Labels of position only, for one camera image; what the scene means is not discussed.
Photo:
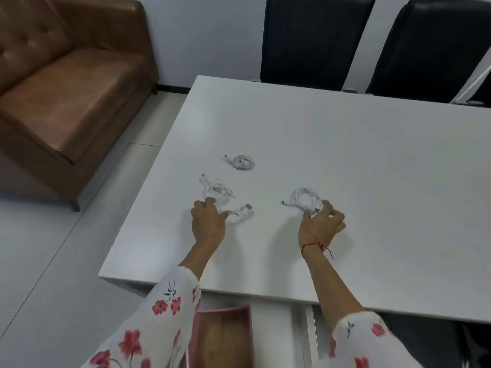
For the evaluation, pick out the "person's right forearm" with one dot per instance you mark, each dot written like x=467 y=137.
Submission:
x=332 y=287

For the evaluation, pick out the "person's left hand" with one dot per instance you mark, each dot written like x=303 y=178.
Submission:
x=207 y=226

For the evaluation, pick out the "brown leather sofa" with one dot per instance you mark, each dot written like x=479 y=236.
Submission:
x=65 y=84

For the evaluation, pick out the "white table leg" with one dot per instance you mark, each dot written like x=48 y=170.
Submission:
x=307 y=337

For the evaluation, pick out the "person's right hand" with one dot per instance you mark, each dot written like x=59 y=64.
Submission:
x=320 y=230

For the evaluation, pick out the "pink box with wooden inside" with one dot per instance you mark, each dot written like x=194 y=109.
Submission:
x=224 y=341

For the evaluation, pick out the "white floral left sleeve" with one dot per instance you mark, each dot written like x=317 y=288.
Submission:
x=153 y=325

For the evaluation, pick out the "person's left thumb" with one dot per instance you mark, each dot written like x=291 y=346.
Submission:
x=223 y=216

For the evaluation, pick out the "white floral right sleeve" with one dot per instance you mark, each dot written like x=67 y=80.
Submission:
x=364 y=344

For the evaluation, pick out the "person's right thumb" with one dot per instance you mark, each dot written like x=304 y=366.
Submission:
x=307 y=217

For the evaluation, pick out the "person's left forearm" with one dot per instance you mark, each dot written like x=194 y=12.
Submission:
x=199 y=262

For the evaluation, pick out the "white floral sleeve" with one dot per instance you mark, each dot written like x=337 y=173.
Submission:
x=364 y=344
x=153 y=325

